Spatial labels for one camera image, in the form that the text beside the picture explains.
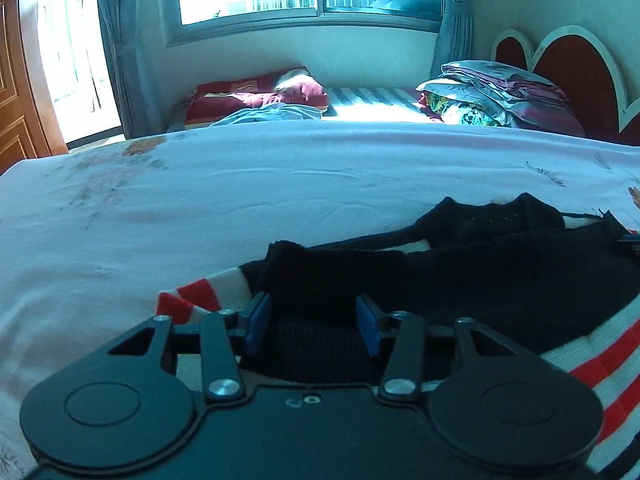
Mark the light blue cloth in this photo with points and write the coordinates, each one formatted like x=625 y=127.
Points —
x=270 y=114

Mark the red and white headboard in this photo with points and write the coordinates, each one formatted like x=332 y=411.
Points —
x=575 y=65

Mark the dark red blanket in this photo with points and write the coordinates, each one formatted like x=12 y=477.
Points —
x=240 y=95

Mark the striped dinosaur sweater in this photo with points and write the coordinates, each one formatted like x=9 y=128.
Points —
x=500 y=280

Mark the brown wooden door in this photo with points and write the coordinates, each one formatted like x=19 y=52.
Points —
x=20 y=100

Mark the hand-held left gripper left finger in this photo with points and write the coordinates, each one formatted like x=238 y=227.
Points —
x=257 y=322

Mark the blue pillow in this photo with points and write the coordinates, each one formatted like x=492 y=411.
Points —
x=405 y=6

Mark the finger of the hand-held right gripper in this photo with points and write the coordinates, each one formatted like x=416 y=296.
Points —
x=631 y=246

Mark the teal curtain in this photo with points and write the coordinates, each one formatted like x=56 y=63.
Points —
x=130 y=50
x=455 y=25

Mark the white floral bed sheet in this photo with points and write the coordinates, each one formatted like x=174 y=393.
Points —
x=200 y=200

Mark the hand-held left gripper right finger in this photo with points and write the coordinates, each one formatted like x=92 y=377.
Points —
x=369 y=325

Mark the stack of folded quilts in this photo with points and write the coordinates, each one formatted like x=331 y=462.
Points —
x=500 y=95

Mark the striped mattress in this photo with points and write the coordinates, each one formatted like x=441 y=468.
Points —
x=375 y=105

